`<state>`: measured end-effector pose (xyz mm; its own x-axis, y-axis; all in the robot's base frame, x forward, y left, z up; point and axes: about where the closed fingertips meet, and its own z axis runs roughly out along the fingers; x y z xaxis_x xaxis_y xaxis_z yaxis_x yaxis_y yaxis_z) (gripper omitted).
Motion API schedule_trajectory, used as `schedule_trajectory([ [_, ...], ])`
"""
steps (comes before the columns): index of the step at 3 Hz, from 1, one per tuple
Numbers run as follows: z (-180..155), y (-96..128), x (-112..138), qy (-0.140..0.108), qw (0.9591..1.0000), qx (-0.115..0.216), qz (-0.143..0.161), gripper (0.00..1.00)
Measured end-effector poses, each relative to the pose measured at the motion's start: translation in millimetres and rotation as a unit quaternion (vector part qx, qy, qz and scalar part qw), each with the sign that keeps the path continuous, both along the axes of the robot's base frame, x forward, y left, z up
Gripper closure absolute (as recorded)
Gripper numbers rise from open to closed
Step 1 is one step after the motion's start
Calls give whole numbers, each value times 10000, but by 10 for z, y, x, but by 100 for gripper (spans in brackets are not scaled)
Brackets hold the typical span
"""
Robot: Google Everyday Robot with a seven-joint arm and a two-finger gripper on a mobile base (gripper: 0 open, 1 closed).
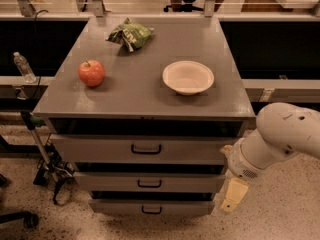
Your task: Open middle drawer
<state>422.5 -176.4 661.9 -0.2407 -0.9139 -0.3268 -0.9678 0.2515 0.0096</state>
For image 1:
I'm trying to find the grey drawer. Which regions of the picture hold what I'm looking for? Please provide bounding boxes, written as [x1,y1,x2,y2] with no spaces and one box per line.
[51,134,237,165]
[74,172,225,193]
[89,199,214,216]

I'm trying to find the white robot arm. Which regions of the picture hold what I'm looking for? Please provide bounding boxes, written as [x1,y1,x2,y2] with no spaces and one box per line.
[221,102,320,213]

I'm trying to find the grey bottom drawer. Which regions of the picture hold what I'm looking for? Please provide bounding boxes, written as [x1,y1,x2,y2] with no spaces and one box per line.
[89,199,214,216]

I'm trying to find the red apple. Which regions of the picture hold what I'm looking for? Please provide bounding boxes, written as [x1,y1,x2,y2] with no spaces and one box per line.
[78,60,105,87]

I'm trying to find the grey top drawer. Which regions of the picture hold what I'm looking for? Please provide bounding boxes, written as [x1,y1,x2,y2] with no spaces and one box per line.
[51,134,237,165]

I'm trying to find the grey drawer cabinet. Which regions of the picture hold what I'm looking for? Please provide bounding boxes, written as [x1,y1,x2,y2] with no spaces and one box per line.
[34,16,254,202]

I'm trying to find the black cable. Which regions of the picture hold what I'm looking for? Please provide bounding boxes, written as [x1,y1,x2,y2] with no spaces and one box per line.
[19,9,50,100]

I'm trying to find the clear plastic water bottle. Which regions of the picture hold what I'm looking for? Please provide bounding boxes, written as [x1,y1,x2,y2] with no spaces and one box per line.
[13,52,36,83]

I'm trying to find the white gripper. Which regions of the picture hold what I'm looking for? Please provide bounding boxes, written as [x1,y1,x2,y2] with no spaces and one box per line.
[220,138,262,213]

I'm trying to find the green chip bag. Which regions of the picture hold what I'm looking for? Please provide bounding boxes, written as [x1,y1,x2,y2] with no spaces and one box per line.
[106,18,154,52]

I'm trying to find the grabber tool with green handle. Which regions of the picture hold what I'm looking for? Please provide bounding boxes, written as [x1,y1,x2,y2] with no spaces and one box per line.
[21,112,75,205]

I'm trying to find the black office chair base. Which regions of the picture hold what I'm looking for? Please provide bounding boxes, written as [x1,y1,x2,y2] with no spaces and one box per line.
[0,174,39,229]

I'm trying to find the white paper bowl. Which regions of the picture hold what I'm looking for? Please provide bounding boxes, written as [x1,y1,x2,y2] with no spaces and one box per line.
[162,61,215,95]

